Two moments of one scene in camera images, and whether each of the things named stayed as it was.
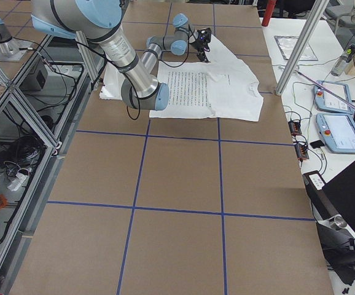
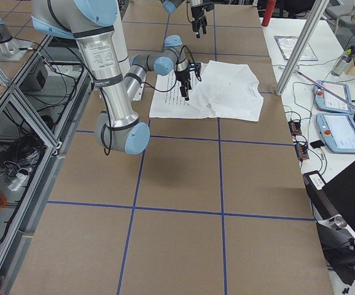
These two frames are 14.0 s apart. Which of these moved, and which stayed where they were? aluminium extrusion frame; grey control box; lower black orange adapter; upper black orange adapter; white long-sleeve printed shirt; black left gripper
Moved: black left gripper; white long-sleeve printed shirt
Stayed: aluminium extrusion frame; lower black orange adapter; upper black orange adapter; grey control box
